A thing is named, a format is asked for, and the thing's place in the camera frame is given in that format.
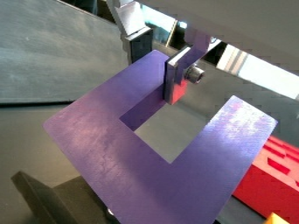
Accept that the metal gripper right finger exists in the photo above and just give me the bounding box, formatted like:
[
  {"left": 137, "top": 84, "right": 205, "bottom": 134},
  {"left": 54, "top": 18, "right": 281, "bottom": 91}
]
[{"left": 163, "top": 29, "right": 211, "bottom": 105}]

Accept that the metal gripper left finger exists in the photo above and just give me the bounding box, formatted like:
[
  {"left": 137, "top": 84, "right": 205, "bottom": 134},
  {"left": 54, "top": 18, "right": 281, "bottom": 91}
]
[{"left": 106, "top": 0, "right": 153, "bottom": 64}]

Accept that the purple U-shaped block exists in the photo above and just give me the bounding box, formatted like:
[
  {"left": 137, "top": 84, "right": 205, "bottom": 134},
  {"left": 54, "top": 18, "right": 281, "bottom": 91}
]
[{"left": 42, "top": 51, "right": 276, "bottom": 224}]

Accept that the red board with recesses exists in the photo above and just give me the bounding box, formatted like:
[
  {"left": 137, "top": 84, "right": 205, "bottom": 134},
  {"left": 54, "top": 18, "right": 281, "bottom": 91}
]
[{"left": 233, "top": 136, "right": 299, "bottom": 224}]

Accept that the yellow long bar block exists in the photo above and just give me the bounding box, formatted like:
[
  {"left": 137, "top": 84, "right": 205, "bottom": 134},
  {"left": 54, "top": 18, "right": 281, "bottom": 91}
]
[{"left": 263, "top": 213, "right": 289, "bottom": 224}]

